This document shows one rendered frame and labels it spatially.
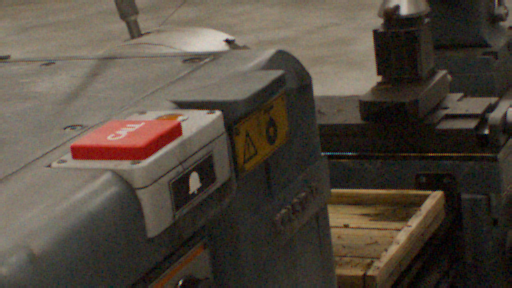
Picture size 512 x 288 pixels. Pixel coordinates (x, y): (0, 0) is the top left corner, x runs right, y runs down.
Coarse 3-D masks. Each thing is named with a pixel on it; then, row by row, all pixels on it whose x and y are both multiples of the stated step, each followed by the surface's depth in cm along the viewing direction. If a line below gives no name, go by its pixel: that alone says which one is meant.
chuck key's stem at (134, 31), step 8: (120, 0) 135; (128, 0) 135; (120, 8) 135; (128, 8) 135; (136, 8) 136; (120, 16) 136; (128, 16) 135; (136, 16) 136; (128, 24) 136; (136, 24) 136; (128, 32) 137; (136, 32) 136
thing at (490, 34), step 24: (432, 0) 237; (456, 0) 235; (480, 0) 234; (432, 24) 240; (456, 24) 237; (480, 24) 236; (456, 48) 240; (480, 48) 237; (504, 48) 238; (456, 72) 233; (480, 72) 231; (504, 72) 237
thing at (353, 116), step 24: (336, 96) 204; (360, 96) 202; (456, 96) 194; (336, 120) 190; (360, 120) 188; (432, 120) 183; (456, 120) 184; (480, 120) 183; (504, 120) 182; (336, 144) 190; (360, 144) 188; (384, 144) 187; (408, 144) 185; (432, 144) 183; (456, 144) 181; (480, 144) 183
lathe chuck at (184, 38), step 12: (144, 36) 135; (156, 36) 134; (168, 36) 134; (180, 36) 134; (192, 36) 134; (204, 36) 135; (216, 36) 135; (228, 36) 136; (108, 48) 136; (180, 48) 130; (192, 48) 131; (204, 48) 132; (216, 48) 132; (228, 48) 133
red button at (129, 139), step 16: (112, 128) 88; (128, 128) 87; (144, 128) 87; (160, 128) 86; (176, 128) 87; (80, 144) 85; (96, 144) 84; (112, 144) 84; (128, 144) 83; (144, 144) 83; (160, 144) 85
